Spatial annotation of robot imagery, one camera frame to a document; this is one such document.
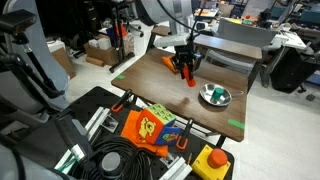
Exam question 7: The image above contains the small cardboard box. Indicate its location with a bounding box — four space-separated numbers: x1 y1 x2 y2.
49 46 77 80

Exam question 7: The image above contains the orange squeeze bottle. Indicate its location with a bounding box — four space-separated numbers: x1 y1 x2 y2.
181 65 197 88

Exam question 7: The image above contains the round metal bowl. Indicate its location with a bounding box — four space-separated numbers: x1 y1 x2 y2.
199 83 233 107

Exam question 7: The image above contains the black clamp orange handle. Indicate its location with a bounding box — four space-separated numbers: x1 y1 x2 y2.
175 118 195 152
110 88 134 114

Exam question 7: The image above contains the yellow emergency stop button box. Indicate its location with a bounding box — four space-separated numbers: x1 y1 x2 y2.
191 144 232 180

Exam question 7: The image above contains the black coiled cable bundle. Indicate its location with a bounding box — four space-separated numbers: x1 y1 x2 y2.
70 135 153 180

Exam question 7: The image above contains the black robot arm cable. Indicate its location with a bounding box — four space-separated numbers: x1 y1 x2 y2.
155 0 208 38

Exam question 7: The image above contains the grey office chair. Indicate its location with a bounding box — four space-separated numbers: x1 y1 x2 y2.
205 18 278 74

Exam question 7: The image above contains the black floor stand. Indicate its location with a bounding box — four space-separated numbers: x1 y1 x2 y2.
108 2 136 74

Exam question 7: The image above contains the green plastic cup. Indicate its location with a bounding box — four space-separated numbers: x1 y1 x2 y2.
211 87 225 103

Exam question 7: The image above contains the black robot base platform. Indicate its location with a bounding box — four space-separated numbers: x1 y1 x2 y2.
9 85 235 180

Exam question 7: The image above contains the large cardboard box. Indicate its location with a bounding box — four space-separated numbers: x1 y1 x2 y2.
83 34 135 67

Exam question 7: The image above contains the black camera on tripod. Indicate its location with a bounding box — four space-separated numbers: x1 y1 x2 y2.
0 8 38 37

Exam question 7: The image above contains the brown raised shelf board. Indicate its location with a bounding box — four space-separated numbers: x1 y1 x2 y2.
193 34 264 61

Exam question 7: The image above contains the colourful plush cube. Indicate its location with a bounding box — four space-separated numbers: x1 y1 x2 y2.
137 103 181 146

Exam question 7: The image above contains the folded orange cloth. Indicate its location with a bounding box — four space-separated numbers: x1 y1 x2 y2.
161 54 180 74

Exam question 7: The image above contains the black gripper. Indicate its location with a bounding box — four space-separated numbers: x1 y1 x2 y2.
173 43 203 81

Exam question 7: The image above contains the brown wooden table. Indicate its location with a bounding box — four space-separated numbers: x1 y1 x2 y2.
145 31 264 150

